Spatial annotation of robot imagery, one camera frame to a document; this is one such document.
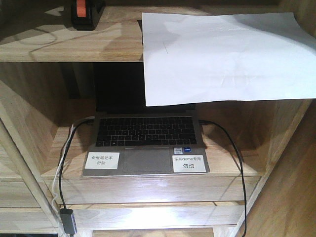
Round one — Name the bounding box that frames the black cable of laptop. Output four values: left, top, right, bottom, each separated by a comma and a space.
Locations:
59, 118, 94, 209
199, 119, 248, 237

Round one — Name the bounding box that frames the white cable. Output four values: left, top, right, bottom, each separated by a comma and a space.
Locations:
51, 123, 75, 233

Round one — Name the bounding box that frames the grey open laptop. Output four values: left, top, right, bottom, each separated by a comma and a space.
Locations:
82, 62, 210, 177

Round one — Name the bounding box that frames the grey usb hub adapter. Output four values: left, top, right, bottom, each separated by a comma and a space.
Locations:
59, 208, 77, 235

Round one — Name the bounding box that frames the black orange stapler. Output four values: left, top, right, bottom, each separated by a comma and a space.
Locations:
71, 0, 106, 31

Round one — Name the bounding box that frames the white label left palmrest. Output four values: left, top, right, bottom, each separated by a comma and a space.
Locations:
84, 152, 119, 169

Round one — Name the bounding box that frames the black cable right of laptop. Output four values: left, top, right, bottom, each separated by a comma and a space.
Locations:
199, 119, 248, 237

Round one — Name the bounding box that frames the white label right palmrest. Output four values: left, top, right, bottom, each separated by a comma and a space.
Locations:
172, 155, 207, 173

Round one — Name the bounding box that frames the wooden shelf unit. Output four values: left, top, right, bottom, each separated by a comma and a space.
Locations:
0, 0, 316, 237

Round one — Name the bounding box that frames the white paper sheet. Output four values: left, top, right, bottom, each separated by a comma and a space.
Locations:
142, 12, 316, 106

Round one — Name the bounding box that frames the black cable left of laptop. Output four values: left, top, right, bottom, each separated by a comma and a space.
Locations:
59, 118, 94, 209

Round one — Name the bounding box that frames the white label palmrest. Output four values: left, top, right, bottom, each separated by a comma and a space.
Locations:
172, 155, 207, 173
84, 152, 119, 169

